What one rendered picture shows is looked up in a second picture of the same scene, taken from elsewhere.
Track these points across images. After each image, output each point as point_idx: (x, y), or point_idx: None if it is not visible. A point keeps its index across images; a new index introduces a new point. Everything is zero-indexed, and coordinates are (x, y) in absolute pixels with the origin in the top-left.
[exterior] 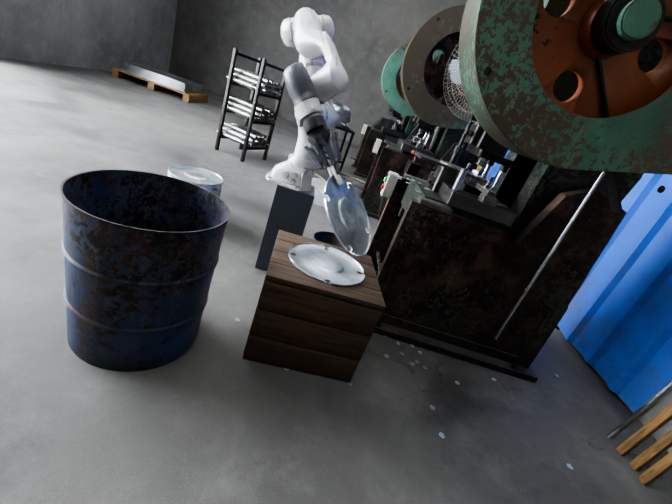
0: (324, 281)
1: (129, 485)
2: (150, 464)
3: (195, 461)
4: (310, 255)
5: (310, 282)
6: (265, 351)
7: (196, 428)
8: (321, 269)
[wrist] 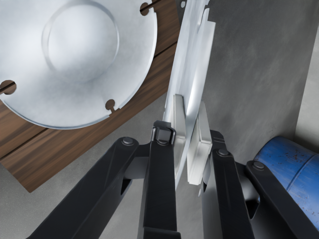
0: (107, 112)
1: (18, 237)
2: (15, 225)
3: (38, 201)
4: (39, 49)
5: (91, 136)
6: None
7: (17, 191)
8: (87, 82)
